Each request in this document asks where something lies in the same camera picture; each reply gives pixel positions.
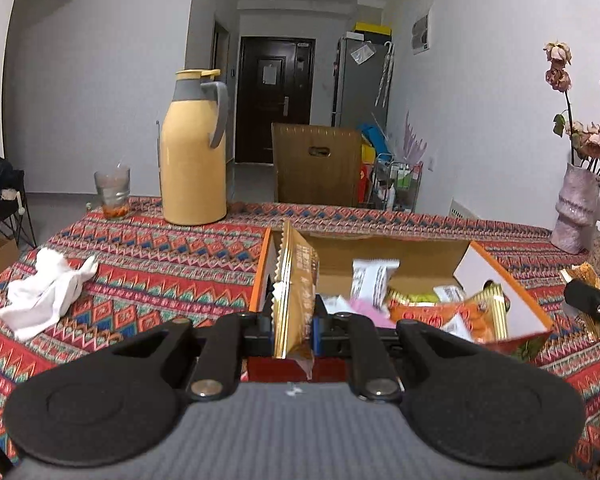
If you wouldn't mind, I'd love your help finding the red orange cardboard snack box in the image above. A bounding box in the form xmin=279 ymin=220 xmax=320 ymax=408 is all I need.
xmin=247 ymin=226 xmax=555 ymax=361

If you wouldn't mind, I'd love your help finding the black folding chair with clothes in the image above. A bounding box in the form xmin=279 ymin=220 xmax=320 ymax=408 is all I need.
xmin=0 ymin=157 xmax=38 ymax=248

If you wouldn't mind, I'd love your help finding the wall electrical panel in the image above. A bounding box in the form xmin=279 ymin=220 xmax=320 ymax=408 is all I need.
xmin=411 ymin=10 xmax=430 ymax=54

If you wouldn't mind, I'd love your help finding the orange snack packet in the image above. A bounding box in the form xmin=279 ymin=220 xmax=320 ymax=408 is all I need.
xmin=389 ymin=301 xmax=495 ymax=344

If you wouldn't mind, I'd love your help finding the dried pink rose bouquet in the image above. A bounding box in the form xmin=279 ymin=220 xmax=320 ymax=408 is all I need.
xmin=543 ymin=40 xmax=600 ymax=179

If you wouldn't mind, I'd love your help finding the patterned red tablecloth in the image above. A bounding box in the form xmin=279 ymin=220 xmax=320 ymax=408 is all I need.
xmin=0 ymin=197 xmax=600 ymax=479

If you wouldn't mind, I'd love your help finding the wire rack with bottles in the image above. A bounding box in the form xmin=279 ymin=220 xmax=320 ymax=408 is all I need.
xmin=370 ymin=159 xmax=422 ymax=212

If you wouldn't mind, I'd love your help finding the white crumpled cloth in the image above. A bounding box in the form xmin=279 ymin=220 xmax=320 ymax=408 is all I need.
xmin=0 ymin=248 xmax=98 ymax=341

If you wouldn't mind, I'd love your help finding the white black-text snack packet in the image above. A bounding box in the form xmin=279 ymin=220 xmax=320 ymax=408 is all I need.
xmin=350 ymin=259 xmax=400 ymax=315

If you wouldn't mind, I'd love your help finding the pink textured ceramic vase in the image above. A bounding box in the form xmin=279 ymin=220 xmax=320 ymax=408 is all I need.
xmin=550 ymin=162 xmax=600 ymax=255

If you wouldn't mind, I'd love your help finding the yellow box atop refrigerator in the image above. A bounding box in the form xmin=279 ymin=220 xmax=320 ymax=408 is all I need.
xmin=353 ymin=22 xmax=392 ymax=37

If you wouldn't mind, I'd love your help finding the silver gold snack packet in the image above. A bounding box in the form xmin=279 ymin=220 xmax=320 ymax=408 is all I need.
xmin=482 ymin=281 xmax=508 ymax=340

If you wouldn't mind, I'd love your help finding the dark entrance door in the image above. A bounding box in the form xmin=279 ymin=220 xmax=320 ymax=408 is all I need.
xmin=235 ymin=36 xmax=315 ymax=164

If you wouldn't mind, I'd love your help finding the gold biscuit snack packet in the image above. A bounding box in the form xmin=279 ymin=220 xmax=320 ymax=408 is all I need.
xmin=272 ymin=220 xmax=320 ymax=379

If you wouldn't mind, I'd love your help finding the grey refrigerator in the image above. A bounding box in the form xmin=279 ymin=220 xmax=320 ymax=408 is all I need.
xmin=332 ymin=35 xmax=390 ymax=129

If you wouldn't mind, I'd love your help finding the lime green snack packet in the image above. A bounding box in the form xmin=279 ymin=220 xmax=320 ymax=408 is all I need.
xmin=406 ymin=294 xmax=440 ymax=304

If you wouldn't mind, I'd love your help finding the pink snack packet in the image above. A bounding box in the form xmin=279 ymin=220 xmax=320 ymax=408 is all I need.
xmin=349 ymin=298 xmax=396 ymax=328

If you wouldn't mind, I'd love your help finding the glass cup with straw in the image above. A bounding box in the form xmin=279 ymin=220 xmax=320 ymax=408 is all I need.
xmin=94 ymin=164 xmax=131 ymax=219

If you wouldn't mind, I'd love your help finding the red gift bag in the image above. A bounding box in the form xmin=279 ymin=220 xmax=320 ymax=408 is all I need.
xmin=358 ymin=164 xmax=373 ymax=205

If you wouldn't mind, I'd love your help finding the yellow thermos jug grey handle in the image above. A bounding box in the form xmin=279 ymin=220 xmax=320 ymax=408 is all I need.
xmin=158 ymin=70 xmax=230 ymax=226

